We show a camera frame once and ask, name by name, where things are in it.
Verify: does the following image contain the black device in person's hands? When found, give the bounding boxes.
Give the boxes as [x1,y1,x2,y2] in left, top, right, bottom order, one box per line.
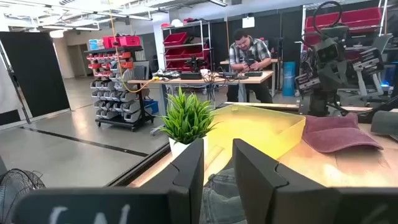
[242,54,259,68]

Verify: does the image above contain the yellow hanging cable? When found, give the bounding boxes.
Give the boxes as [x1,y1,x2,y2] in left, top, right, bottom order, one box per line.
[108,0,160,93]

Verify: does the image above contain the white metal stand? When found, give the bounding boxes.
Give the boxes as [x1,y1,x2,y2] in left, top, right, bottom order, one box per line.
[337,67,386,107]

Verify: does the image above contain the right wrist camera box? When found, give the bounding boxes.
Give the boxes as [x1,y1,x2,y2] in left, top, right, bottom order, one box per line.
[312,26,349,65]

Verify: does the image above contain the flat black box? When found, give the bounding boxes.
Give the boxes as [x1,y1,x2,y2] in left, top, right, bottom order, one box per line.
[180,71,203,80]

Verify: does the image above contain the black wire fan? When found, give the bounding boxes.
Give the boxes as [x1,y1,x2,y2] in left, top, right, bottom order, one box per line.
[0,168,47,224]

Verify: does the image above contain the large red bins on shelf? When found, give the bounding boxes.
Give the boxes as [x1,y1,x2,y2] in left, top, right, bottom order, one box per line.
[304,6,382,34]

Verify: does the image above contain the blue jeans fabric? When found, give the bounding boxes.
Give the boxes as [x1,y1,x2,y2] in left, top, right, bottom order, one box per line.
[198,167,248,224]

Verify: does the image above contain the green plant in white pot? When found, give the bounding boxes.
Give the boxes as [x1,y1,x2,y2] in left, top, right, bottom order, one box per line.
[158,86,218,159]

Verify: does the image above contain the red bin on wire rack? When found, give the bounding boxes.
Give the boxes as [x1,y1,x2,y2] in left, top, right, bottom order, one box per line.
[163,32,189,47]

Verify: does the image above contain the teal cap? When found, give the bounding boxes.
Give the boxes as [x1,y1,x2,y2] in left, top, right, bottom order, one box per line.
[369,110,398,142]

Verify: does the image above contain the black partition panel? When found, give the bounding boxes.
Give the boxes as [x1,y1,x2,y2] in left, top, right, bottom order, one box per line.
[0,30,71,119]

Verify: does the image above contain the pink washed cap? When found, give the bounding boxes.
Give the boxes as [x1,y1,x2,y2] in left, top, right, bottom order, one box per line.
[301,112,385,154]

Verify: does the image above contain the blue and white box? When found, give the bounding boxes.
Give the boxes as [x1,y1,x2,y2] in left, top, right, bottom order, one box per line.
[88,39,105,50]

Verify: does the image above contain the blue barrel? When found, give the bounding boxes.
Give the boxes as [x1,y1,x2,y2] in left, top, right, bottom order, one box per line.
[282,61,297,97]

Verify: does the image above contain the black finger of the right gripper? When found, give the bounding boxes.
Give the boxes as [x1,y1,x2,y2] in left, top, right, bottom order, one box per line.
[294,73,322,96]
[353,48,385,75]

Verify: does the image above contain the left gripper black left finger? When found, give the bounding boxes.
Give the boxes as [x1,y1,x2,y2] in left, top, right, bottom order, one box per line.
[14,138,205,224]

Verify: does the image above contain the red bins on cart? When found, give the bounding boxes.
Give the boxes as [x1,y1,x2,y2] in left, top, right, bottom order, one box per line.
[102,35,142,49]

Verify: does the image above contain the metal wire shelf rack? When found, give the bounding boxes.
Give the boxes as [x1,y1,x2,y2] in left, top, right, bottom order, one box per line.
[160,20,214,74]

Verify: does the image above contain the person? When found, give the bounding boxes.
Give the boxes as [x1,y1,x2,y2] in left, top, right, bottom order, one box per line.
[226,28,274,104]

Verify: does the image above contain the black cart with small bins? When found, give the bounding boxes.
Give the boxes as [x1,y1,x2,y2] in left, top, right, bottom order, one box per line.
[84,45,156,132]

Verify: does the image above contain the wooden workbench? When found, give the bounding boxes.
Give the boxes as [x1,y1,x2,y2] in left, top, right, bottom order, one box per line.
[127,70,275,118]

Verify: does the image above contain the yellow translucent plastic bin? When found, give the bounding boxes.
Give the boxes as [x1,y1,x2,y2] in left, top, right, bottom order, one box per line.
[203,104,307,184]

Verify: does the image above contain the black looped cable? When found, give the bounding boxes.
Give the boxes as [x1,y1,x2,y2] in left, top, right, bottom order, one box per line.
[312,1,343,35]

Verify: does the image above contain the blue storage bin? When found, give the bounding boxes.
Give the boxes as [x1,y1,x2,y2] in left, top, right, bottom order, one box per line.
[142,99,160,115]

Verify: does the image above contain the white paper sign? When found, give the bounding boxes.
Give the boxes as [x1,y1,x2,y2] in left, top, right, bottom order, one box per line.
[241,16,256,29]

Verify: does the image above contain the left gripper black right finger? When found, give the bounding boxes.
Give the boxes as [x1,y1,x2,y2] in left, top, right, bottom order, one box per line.
[233,139,398,224]

